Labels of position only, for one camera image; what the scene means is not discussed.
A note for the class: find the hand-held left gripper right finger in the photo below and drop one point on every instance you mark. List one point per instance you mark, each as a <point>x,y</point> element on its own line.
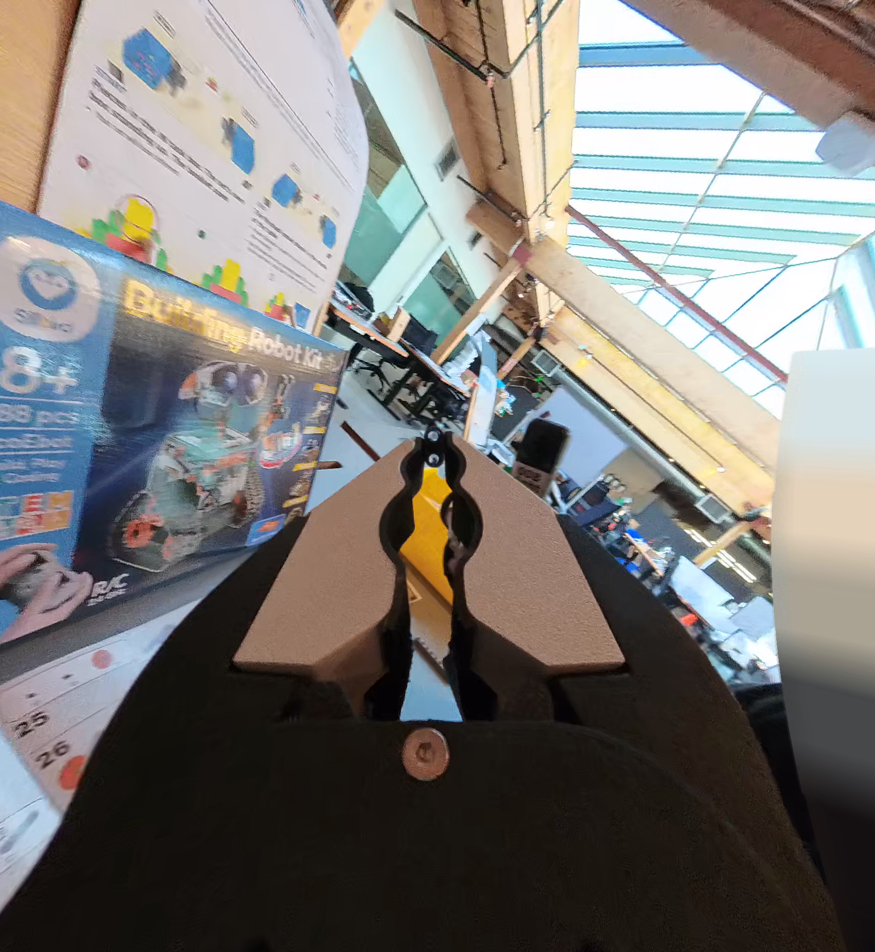
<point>534,595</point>

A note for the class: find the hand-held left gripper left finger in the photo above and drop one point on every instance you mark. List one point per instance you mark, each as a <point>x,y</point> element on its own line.
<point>318,595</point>

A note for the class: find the blue toy connector pin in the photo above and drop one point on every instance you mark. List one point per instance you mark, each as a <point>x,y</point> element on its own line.
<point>434,448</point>

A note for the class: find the grey desk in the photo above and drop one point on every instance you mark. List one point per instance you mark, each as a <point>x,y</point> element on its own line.
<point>331,492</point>

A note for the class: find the wooden office desk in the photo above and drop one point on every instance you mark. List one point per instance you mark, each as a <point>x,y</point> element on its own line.
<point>378,338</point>

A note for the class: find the whiteboard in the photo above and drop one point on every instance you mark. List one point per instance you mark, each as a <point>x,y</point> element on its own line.
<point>594,439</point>

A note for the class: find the tilted paper stand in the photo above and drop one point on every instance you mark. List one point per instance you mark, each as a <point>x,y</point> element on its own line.
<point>481,394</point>

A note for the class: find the dark toy beam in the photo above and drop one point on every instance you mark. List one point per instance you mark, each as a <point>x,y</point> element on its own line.
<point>430,651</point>

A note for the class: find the yellow storage bin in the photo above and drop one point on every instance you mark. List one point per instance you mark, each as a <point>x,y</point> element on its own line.
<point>426,535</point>

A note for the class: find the blue robot kit box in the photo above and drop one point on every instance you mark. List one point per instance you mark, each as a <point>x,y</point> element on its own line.
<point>110,446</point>

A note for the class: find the open white instruction booklet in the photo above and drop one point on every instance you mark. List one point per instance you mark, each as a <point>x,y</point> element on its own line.
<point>36,744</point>

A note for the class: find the white instruction sheet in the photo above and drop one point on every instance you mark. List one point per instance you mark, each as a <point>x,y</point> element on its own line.
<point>222,149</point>

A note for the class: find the wooden stand board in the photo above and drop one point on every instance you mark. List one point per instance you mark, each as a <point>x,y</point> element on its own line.
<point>6,97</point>

